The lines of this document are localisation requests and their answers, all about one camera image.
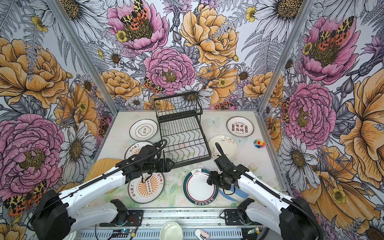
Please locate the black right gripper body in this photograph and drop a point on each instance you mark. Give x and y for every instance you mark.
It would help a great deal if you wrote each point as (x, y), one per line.
(219, 179)

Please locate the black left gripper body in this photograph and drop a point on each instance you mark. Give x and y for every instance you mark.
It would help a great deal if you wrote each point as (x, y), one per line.
(155, 166)

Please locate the blue white striped plate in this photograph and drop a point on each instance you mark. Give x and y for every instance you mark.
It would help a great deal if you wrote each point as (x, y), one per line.
(234, 194)

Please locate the orange sunburst plate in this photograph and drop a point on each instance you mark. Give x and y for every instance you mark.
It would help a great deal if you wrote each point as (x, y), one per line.
(135, 148)
(147, 188)

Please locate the green red rimmed plate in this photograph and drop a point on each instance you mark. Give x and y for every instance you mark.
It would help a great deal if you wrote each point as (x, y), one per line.
(197, 190)

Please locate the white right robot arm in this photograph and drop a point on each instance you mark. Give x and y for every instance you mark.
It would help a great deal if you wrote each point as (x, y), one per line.
(291, 218)

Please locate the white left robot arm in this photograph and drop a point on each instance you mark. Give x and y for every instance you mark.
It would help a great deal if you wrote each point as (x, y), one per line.
(52, 216)

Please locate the cream floral oval plate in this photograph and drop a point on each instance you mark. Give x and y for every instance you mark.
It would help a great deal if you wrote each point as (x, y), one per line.
(228, 145)

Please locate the white grey emblem plate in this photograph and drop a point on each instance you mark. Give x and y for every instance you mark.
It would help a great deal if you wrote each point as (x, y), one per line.
(143, 130)

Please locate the rainbow sunflower plush toy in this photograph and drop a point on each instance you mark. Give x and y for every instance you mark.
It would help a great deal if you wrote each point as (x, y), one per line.
(260, 144)

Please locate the yellow woven placemat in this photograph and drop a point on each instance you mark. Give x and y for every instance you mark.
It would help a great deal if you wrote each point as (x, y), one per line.
(100, 167)

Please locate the red character white plate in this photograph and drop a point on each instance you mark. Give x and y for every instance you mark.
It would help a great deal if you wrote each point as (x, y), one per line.
(240, 126)

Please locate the white fabric butterfly far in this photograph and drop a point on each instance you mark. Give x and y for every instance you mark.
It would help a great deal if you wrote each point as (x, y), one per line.
(216, 122)

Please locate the small white pink object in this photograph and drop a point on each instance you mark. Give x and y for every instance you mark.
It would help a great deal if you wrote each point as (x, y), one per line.
(201, 235)

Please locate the white round bowl below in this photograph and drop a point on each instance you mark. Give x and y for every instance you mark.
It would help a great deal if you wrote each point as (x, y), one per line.
(171, 231)

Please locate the black wire dish rack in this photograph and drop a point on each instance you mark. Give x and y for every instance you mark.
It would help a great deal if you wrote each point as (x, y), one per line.
(179, 120)

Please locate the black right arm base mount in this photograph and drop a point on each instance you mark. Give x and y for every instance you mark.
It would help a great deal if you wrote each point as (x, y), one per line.
(238, 217)

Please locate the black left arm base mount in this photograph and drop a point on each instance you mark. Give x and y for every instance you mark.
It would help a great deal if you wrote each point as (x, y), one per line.
(125, 217)

